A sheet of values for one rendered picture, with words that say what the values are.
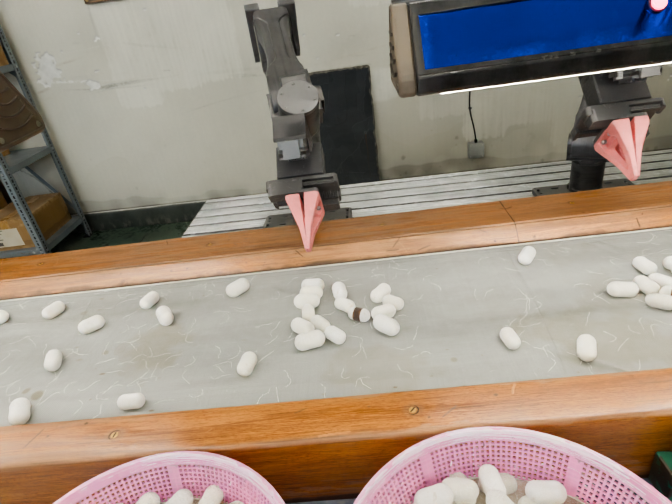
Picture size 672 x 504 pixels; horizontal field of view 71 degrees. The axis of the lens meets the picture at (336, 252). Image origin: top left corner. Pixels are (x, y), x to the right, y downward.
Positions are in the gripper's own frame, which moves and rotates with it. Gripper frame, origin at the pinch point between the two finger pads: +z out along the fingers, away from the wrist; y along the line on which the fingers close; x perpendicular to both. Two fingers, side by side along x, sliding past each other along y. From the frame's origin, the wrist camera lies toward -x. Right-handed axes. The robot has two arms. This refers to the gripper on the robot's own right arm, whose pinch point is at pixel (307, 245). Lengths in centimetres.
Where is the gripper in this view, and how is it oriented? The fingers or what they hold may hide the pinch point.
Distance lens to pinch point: 66.2
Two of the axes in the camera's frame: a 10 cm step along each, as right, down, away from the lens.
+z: 0.8, 9.3, -3.6
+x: 1.2, 3.5, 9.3
